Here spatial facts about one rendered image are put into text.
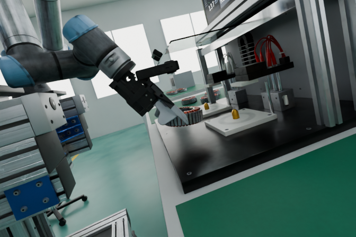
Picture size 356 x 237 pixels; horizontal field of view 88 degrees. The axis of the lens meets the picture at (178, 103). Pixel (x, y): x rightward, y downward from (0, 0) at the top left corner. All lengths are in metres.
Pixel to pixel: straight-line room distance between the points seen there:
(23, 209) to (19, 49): 0.37
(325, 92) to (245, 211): 0.27
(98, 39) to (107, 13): 5.15
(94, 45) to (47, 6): 0.45
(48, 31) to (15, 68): 0.45
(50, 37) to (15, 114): 0.54
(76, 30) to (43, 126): 0.22
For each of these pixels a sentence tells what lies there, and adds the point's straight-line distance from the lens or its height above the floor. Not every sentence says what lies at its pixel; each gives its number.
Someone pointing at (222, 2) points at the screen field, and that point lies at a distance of 0.77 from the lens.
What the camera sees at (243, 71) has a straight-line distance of 0.55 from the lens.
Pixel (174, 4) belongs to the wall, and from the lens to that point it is 5.78.
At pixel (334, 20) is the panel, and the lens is 0.62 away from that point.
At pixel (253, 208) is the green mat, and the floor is 0.75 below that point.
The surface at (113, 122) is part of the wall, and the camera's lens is 5.34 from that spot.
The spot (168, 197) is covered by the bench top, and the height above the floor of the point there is 0.75.
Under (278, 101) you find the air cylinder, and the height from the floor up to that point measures 0.80.
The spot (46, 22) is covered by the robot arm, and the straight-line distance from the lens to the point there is 0.94.
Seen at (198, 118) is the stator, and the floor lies 0.83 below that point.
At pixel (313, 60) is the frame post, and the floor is 0.90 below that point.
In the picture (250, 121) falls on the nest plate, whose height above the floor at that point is 0.78.
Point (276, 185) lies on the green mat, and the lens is 0.33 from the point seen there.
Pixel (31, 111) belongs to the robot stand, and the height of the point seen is 0.96.
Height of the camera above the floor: 0.94
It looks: 8 degrees down
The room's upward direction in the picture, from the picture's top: 16 degrees counter-clockwise
